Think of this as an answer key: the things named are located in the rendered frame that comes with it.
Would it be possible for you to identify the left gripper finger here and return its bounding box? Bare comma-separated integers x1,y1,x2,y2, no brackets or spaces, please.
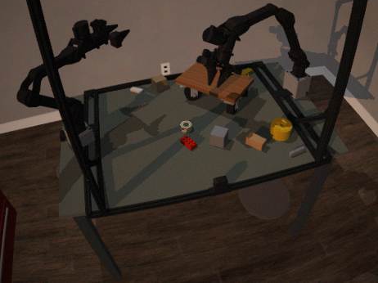
105,25,118,33
115,29,130,42

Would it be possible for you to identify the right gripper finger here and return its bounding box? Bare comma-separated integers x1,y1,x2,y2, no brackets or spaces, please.
217,70,233,88
204,65,218,86

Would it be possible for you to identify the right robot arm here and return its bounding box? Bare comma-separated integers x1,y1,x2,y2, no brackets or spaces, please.
202,3,310,79

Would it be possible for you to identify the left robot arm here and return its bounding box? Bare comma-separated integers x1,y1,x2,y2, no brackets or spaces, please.
16,20,107,134

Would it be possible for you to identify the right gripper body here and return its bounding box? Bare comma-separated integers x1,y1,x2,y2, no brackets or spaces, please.
196,47,242,75

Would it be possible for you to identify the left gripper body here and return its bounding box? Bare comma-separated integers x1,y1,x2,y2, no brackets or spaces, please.
90,32,122,49

